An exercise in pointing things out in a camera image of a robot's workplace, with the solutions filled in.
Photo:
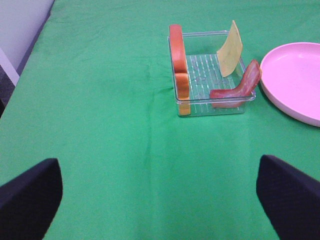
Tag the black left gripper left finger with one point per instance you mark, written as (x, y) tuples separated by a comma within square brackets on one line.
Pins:
[(30, 201)]

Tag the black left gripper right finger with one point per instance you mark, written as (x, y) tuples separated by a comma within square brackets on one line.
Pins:
[(290, 199)]

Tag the bacon strip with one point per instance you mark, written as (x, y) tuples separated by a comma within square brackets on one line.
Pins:
[(249, 81)]

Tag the pink plate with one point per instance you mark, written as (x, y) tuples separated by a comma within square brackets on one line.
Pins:
[(291, 80)]

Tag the clear left plastic container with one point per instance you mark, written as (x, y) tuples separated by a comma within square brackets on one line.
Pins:
[(204, 75)]

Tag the yellow cheese slice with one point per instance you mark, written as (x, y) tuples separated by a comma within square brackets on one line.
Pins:
[(229, 54)]

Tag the upright bread slice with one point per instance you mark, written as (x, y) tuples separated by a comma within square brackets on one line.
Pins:
[(179, 61)]

